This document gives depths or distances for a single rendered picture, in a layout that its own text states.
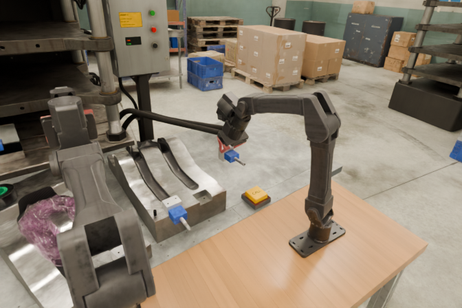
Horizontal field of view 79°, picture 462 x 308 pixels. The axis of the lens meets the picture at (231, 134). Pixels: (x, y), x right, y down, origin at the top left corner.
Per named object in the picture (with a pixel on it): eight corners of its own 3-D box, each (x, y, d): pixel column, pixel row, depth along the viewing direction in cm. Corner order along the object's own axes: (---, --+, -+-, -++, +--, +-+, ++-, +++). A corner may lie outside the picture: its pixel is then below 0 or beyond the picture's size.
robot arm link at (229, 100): (210, 109, 97) (222, 83, 89) (227, 104, 103) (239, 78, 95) (232, 132, 94) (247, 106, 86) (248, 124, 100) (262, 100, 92)
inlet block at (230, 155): (249, 168, 104) (249, 156, 102) (238, 173, 101) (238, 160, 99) (228, 154, 113) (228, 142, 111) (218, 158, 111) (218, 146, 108)
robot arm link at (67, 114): (35, 100, 53) (36, 121, 44) (84, 93, 58) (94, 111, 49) (51, 152, 58) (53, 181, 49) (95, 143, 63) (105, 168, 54)
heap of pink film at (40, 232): (115, 230, 82) (111, 210, 78) (51, 273, 69) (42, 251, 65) (69, 194, 95) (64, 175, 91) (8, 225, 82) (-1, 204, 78)
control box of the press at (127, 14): (181, 214, 208) (169, -6, 140) (141, 232, 191) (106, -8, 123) (168, 198, 223) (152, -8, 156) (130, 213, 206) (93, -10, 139)
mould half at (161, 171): (225, 210, 100) (227, 179, 93) (157, 243, 85) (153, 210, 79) (164, 150, 134) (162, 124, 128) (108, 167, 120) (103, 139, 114)
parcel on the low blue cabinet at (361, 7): (373, 14, 678) (377, 1, 664) (364, 14, 664) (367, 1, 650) (359, 12, 710) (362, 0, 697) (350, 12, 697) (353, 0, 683)
